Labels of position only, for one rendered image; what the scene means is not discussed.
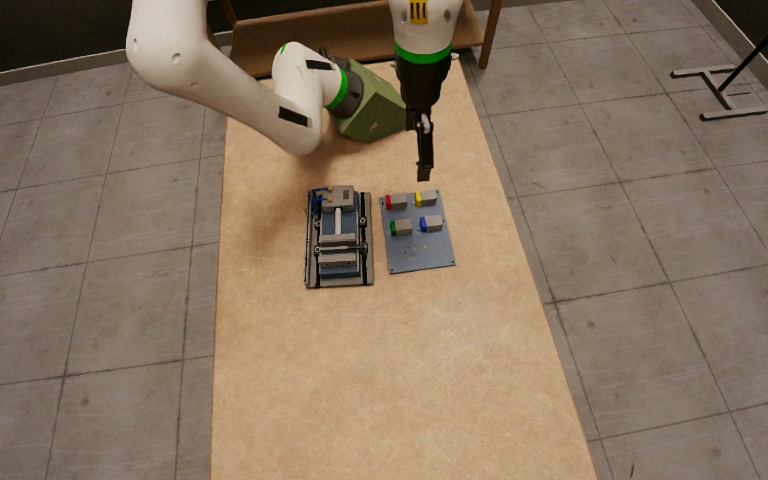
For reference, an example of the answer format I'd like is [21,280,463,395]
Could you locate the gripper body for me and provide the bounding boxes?
[400,82,442,123]

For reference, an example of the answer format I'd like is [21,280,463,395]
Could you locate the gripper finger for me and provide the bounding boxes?
[410,108,434,182]
[405,105,414,131]

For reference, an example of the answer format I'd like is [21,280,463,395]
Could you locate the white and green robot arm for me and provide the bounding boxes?
[126,0,463,155]

